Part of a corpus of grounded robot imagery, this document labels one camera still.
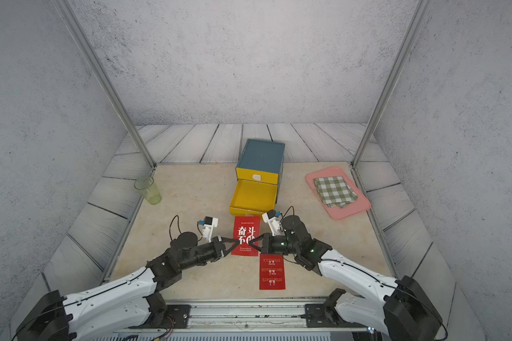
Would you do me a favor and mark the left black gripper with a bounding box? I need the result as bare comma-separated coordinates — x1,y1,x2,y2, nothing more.
178,236,240,274

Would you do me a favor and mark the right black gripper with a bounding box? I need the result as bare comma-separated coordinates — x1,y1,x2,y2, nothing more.
249,233,302,257

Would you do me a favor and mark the yellow drawer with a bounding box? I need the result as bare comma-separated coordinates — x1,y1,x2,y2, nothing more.
229,180,278,216
236,167,280,185

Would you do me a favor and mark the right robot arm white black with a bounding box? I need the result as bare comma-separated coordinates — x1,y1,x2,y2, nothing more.
249,210,446,340

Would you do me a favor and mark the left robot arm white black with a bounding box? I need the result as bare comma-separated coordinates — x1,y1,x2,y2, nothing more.
13,232,239,340

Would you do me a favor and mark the teal drawer cabinet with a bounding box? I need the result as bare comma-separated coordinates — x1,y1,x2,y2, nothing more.
236,139,285,193

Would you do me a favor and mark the green checkered cloth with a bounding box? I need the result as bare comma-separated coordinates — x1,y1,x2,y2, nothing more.
314,176,358,208

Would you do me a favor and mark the pink tray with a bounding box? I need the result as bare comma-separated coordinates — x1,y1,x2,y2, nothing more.
305,166,371,220

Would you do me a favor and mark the green transparent plastic cup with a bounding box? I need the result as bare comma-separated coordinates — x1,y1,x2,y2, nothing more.
134,176,162,205

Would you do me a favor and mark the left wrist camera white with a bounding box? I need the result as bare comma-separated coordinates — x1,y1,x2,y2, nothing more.
198,217,218,242

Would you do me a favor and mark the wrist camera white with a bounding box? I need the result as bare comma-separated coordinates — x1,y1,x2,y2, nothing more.
262,210,282,237
198,217,218,242

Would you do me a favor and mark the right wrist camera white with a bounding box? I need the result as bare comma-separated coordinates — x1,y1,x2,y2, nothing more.
262,210,282,237

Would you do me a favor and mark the aluminium front rail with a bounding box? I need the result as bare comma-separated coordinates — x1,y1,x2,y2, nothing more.
59,300,436,341

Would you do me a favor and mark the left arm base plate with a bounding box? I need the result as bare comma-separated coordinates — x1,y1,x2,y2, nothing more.
151,304,191,330

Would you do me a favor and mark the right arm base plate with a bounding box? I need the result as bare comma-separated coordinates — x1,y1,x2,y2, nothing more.
302,303,361,328

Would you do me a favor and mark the right aluminium frame post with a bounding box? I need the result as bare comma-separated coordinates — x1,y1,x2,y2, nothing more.
351,0,431,169

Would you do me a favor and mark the aluminium frame post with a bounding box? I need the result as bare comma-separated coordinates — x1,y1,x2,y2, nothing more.
351,0,431,169
52,0,157,169

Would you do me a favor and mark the left aluminium frame post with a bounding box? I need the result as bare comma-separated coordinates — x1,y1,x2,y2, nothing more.
52,0,157,169

